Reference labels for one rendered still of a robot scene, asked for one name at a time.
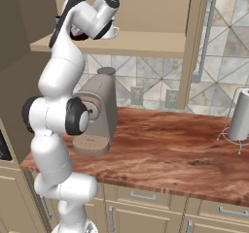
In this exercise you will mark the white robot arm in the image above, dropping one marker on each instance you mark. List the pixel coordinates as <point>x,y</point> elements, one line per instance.
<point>56,114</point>

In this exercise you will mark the white mug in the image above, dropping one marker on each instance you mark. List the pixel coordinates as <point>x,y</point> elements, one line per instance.
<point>111,33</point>

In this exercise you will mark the dark red mug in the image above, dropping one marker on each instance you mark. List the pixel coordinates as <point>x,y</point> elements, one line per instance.
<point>79,35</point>

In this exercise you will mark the beige cabinet door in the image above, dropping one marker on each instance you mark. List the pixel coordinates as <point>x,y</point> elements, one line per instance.
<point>191,49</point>

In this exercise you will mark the beige tall cabinet with oven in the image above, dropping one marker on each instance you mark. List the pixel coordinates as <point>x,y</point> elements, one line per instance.
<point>13,81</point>

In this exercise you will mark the grey-brown coffee machine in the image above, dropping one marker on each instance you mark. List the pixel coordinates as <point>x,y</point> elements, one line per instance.
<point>103,114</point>

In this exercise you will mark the beige drawer front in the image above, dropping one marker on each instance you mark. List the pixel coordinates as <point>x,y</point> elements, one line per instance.
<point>210,211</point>
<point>162,196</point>

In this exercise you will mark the white paper towel roll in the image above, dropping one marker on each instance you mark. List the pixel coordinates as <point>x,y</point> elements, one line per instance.
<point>240,117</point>

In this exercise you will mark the grey wall outlet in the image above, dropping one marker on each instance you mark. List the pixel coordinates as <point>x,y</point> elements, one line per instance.
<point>171,99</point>
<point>136,95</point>

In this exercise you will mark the beige open wall cabinet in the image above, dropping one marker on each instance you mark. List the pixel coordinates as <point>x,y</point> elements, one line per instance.
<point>146,16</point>

